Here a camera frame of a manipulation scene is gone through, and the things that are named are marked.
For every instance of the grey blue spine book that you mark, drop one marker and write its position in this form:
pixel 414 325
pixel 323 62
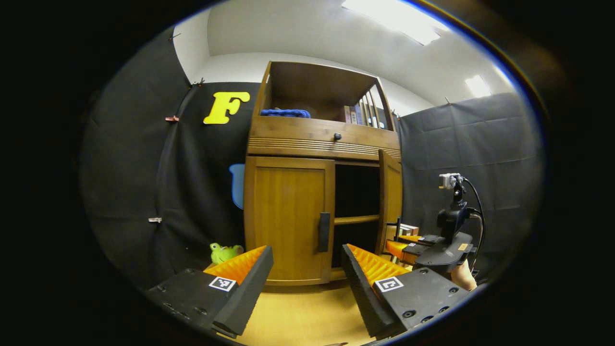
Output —
pixel 360 115

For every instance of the blue folded cloth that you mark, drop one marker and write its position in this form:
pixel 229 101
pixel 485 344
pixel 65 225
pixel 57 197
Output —
pixel 286 113

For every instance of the wooden shoe cabinet door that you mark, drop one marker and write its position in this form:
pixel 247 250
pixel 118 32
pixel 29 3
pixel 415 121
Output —
pixel 390 192
pixel 283 216

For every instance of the black backdrop cloth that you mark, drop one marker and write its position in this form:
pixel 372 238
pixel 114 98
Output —
pixel 134 182

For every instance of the ceiling light panel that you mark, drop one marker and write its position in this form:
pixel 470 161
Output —
pixel 478 86
pixel 399 19

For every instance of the green plush frog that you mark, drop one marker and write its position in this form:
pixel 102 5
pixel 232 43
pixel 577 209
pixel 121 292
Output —
pixel 223 253

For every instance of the dark spine book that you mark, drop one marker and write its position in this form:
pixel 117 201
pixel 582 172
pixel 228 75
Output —
pixel 354 115

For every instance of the wooden inner shelf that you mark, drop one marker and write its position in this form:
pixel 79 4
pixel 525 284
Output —
pixel 358 219

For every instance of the pink spine book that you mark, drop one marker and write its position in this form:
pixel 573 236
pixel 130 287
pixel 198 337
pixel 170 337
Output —
pixel 347 115

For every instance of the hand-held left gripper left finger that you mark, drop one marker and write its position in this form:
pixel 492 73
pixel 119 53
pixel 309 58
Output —
pixel 247 298

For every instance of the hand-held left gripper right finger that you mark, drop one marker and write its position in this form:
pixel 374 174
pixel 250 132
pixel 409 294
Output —
pixel 362 298

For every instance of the wooden double-door shoe cabinet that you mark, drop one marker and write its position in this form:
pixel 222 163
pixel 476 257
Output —
pixel 317 81

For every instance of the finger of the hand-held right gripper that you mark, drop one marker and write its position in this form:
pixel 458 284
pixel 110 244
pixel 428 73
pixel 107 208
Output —
pixel 430 239
pixel 399 250

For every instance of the brown box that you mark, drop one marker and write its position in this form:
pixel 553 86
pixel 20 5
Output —
pixel 409 229

